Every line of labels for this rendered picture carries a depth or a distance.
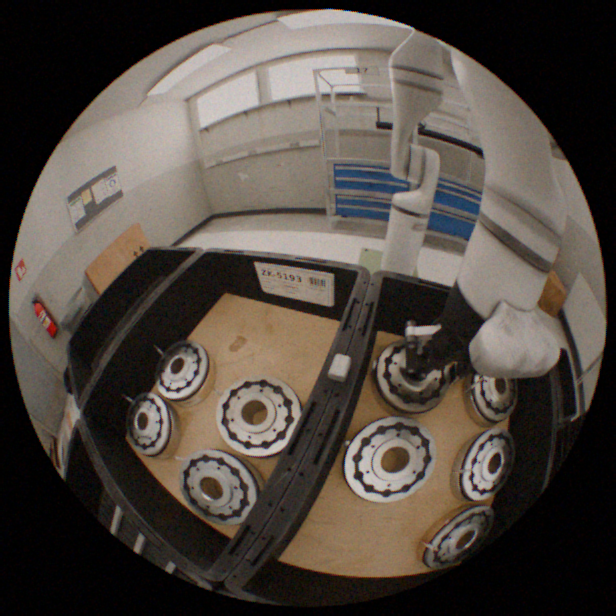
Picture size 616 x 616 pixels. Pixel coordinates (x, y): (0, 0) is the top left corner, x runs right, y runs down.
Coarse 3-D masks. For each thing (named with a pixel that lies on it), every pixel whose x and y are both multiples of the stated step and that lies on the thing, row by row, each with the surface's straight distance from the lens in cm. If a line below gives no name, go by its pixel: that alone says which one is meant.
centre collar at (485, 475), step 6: (492, 450) 29; (498, 450) 30; (504, 450) 31; (486, 456) 28; (504, 456) 31; (486, 462) 28; (504, 462) 31; (480, 468) 28; (486, 468) 29; (498, 468) 31; (480, 474) 29; (486, 474) 29; (492, 474) 30; (498, 474) 31; (486, 480) 29
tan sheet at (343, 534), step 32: (352, 416) 26; (384, 416) 26; (448, 416) 30; (448, 448) 29; (448, 480) 29; (320, 512) 26; (352, 512) 26; (384, 512) 27; (416, 512) 28; (448, 512) 31; (288, 544) 28; (320, 544) 28; (352, 544) 28; (384, 544) 29; (416, 544) 31; (384, 576) 33
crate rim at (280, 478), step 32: (256, 256) 31; (288, 256) 29; (352, 320) 19; (96, 384) 35; (320, 384) 16; (320, 416) 15; (96, 448) 32; (288, 448) 15; (288, 480) 15; (256, 512) 16; (160, 544) 25; (224, 576) 22
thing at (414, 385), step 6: (402, 360) 25; (402, 366) 25; (402, 372) 25; (432, 372) 26; (402, 378) 24; (408, 378) 25; (426, 378) 25; (432, 378) 26; (408, 384) 24; (414, 384) 25; (420, 384) 25; (426, 384) 25
